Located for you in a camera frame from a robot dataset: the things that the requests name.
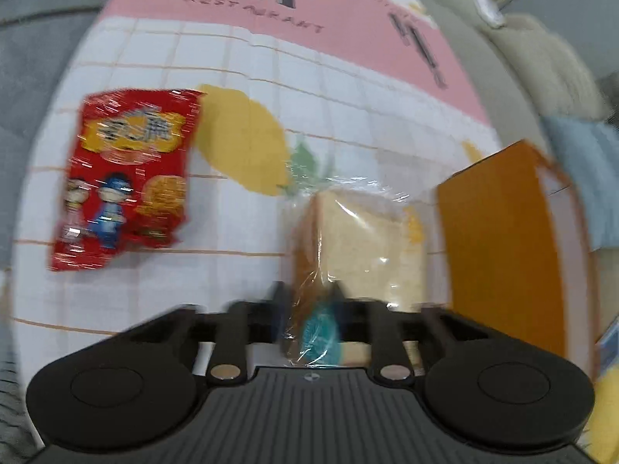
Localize sliced bread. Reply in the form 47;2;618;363
282;173;432;369

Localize red cracker packet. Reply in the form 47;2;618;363
48;87;207;273

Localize white papers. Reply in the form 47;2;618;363
476;0;507;28

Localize beige cushion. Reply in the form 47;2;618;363
487;12;611;123

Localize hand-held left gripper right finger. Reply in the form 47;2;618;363
332;281;501;384

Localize light blue cushion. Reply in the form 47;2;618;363
538;113;619;253

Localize pink and white checked tablecloth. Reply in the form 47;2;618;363
0;0;514;398

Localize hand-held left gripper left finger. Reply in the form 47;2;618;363
120;280;291;387

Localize orange cardboard box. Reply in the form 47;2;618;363
436;138;601;374

